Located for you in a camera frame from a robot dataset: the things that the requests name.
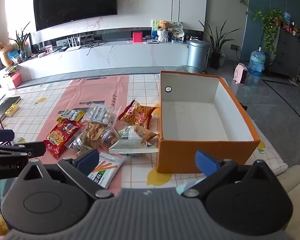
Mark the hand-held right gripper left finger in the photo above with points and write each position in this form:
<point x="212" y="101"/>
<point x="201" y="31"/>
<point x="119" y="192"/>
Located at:
<point x="88" y="161"/>

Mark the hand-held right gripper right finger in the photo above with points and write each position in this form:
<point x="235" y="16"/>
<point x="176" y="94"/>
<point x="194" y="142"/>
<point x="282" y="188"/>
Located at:
<point x="205" y="162"/>

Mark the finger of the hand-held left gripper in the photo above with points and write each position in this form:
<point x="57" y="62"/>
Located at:
<point x="32" y="148"/>
<point x="2" y="136"/>

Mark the orange cardboard box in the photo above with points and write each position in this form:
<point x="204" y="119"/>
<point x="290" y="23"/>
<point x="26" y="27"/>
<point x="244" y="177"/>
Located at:
<point x="205" y="152"/>

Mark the white green biscuit stick packet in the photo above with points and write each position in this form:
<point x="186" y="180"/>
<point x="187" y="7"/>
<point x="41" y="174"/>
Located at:
<point x="110" y="166"/>

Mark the red snack packet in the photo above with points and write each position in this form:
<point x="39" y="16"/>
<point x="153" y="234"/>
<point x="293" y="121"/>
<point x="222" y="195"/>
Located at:
<point x="60" y="136"/>

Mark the clear bag of brown snacks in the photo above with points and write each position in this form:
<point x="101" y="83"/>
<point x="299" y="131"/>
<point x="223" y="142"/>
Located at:
<point x="93" y="131"/>

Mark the clear small cake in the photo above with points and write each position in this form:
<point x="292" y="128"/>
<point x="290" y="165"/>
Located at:
<point x="110" y="138"/>

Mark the white snack bag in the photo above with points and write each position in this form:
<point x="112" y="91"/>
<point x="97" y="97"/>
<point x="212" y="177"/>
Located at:
<point x="130" y="140"/>

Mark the yellow small box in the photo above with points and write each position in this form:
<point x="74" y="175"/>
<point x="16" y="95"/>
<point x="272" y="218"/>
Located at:
<point x="12" y="110"/>

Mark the dark flat tray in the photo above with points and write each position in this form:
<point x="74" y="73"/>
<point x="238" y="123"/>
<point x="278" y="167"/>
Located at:
<point x="8" y="101"/>

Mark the clear bag of white balls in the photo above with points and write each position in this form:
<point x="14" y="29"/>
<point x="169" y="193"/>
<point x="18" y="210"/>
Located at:
<point x="98" y="113"/>

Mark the yellow white snack packet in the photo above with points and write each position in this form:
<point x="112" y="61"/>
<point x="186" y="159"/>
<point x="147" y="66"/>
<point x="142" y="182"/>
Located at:
<point x="72" y="115"/>

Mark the pink white printed tablecloth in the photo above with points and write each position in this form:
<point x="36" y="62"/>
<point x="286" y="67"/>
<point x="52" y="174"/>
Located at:
<point x="40" y="97"/>

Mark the red storage box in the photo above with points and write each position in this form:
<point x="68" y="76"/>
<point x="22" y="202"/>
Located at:
<point x="13" y="80"/>

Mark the orange striped chip bag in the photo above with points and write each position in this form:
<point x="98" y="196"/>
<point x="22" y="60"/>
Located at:
<point x="137" y="115"/>

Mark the yellow vase with dried flowers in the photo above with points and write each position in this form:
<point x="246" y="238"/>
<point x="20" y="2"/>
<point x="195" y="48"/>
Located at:
<point x="5" y="56"/>

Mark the orchid plant in glass vase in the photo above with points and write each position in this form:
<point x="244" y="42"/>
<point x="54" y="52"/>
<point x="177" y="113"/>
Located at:
<point x="21" y="45"/>

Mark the pink space heater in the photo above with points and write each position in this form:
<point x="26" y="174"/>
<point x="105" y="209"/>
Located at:
<point x="240" y="73"/>

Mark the silver trash can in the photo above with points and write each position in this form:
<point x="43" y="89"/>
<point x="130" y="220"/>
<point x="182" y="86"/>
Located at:
<point x="197" y="55"/>

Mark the white marble media console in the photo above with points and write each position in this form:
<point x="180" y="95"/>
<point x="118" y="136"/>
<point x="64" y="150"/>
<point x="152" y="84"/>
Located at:
<point x="115" y="55"/>

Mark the white router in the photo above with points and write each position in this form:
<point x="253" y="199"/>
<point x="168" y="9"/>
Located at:
<point x="73" y="45"/>

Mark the blue water jug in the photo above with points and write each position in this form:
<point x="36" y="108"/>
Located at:
<point x="256" y="61"/>

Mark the tall leafy potted plant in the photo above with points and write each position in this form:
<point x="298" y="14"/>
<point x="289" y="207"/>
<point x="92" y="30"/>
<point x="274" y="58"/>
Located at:
<point x="216" y="42"/>

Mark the red cube box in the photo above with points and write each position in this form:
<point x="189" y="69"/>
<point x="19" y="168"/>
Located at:
<point x="137" y="36"/>

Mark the round paper fan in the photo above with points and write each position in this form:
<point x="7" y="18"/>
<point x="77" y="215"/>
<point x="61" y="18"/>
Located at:
<point x="177" y="30"/>

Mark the grey drawer cabinet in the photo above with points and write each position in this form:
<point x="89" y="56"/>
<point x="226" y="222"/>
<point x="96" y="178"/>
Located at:
<point x="287" y="52"/>

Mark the blue tissue box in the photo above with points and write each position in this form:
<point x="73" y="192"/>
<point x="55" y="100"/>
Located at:
<point x="155" y="34"/>

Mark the brown teddy bear bouquet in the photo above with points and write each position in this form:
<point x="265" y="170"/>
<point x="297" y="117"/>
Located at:
<point x="163" y="31"/>

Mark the trailing vine plant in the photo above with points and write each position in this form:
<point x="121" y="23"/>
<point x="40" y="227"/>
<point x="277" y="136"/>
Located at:
<point x="271" y="27"/>

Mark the black wall television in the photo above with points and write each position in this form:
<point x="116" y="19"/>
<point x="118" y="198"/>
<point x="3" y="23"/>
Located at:
<point x="75" y="2"/>

